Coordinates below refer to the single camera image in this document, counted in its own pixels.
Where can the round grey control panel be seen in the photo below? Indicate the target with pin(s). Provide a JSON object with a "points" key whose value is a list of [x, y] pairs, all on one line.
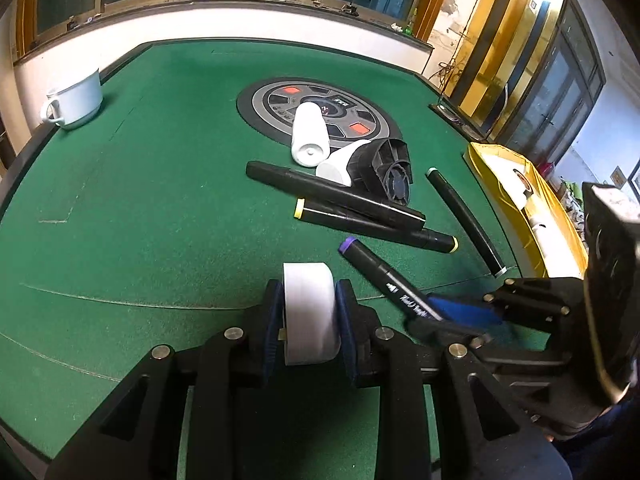
{"points": [[269, 106]]}

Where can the black marker purple cap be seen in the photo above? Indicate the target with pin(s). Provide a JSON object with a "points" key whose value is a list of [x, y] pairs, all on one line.
{"points": [[387, 280]]}

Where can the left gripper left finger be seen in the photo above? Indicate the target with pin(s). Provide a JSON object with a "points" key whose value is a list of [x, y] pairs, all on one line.
{"points": [[179, 411]]}

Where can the black electrical tape roll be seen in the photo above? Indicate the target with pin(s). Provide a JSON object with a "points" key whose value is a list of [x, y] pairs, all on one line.
{"points": [[528, 190]]}

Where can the thick black marker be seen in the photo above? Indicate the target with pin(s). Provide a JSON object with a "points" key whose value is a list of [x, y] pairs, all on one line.
{"points": [[307, 186]]}

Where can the black glasses tray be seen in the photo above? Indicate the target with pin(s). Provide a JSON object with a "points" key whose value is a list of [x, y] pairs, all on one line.
{"points": [[459, 124]]}

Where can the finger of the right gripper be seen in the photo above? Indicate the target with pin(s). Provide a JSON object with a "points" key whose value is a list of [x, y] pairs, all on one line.
{"points": [[431, 331], [464, 311]]}

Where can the slim white bottle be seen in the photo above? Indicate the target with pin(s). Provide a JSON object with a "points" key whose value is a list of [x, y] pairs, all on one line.
{"points": [[310, 143]]}

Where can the white tape roll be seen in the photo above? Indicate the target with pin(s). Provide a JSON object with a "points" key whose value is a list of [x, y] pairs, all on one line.
{"points": [[311, 332]]}

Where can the black marker yellow caps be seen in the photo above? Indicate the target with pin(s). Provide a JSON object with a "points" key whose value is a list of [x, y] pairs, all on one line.
{"points": [[476, 233]]}

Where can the yellow cardboard box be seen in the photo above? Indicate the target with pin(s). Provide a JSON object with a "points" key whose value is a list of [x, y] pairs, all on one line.
{"points": [[544, 240]]}

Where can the white enamel mug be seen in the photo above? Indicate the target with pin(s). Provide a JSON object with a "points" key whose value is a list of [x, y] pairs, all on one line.
{"points": [[75, 105]]}

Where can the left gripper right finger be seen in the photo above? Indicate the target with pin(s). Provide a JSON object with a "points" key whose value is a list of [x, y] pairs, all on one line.
{"points": [[482, 432]]}

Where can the short black marker yellow cap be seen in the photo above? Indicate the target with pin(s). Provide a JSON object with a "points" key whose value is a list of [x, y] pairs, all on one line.
{"points": [[347, 221]]}

